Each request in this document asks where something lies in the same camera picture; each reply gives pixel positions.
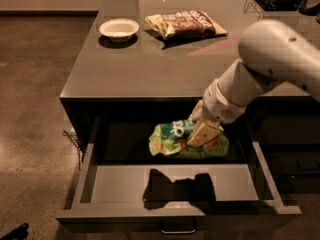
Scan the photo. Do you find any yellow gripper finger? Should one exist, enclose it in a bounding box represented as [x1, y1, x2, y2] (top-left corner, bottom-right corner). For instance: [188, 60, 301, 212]
[187, 119, 220, 147]
[188, 100, 203, 122]

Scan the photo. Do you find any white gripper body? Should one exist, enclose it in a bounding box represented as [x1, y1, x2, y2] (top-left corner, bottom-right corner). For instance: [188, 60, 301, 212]
[202, 80, 246, 124]

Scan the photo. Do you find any green rice chip bag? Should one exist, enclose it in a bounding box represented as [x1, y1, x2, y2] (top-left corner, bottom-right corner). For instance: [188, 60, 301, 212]
[149, 120, 229, 160]

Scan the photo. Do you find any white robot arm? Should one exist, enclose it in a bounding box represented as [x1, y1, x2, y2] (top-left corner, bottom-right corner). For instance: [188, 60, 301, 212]
[187, 20, 320, 147]

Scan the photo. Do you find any brown snack bag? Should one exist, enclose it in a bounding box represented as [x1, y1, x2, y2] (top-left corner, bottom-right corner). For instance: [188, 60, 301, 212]
[145, 10, 227, 40]

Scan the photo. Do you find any open grey top drawer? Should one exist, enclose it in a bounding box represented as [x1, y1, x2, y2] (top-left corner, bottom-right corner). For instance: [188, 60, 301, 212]
[56, 118, 301, 224]

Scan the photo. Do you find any dark grey cabinet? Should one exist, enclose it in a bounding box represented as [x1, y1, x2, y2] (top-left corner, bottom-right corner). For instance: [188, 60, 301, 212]
[61, 97, 320, 193]

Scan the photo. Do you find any white paper bowl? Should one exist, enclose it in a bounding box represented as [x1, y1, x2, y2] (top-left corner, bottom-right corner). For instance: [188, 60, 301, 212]
[99, 18, 139, 43]

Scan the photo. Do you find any black object floor corner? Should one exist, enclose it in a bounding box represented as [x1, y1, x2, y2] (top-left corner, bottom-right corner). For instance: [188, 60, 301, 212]
[0, 223, 29, 240]

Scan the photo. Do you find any silver drawer handle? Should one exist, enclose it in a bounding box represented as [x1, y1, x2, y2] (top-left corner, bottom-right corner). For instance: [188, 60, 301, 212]
[160, 217, 196, 235]

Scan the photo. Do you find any hanging cable at cabinet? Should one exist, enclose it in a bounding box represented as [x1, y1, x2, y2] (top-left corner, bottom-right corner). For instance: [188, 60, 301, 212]
[61, 129, 84, 171]

